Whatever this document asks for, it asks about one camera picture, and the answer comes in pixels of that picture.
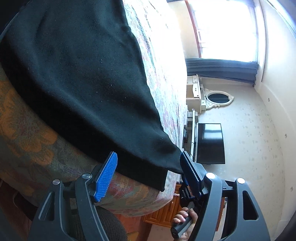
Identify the white tv stand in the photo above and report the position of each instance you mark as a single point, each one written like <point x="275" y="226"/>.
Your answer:
<point x="190" y="132"/>

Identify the wooden bedside cabinet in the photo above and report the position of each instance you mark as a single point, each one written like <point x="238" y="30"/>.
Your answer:
<point x="164" y="216"/>

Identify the floral bedspread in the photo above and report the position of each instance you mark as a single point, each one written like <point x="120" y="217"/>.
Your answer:
<point x="33" y="154"/>

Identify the person right hand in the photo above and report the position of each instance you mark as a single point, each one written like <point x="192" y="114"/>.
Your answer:
<point x="180" y="217"/>

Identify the white oval vanity mirror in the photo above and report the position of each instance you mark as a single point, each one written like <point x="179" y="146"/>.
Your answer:
<point x="217" y="99"/>

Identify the cream dressing table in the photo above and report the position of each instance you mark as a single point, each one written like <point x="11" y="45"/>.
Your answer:
<point x="195" y="95"/>

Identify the right dark blue curtain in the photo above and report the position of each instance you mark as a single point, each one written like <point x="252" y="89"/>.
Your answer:
<point x="238" y="71"/>

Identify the black flat television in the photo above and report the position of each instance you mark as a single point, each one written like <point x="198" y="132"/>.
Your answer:
<point x="209" y="147"/>

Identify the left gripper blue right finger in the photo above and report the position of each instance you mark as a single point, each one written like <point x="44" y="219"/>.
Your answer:
<point x="203" y="191"/>

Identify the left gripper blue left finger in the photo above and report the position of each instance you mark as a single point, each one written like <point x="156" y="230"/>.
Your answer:
<point x="53" y="219"/>

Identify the window with red frame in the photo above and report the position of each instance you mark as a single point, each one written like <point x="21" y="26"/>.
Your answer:
<point x="227" y="30"/>

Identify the black studded pants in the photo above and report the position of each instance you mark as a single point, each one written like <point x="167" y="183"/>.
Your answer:
<point x="78" y="66"/>

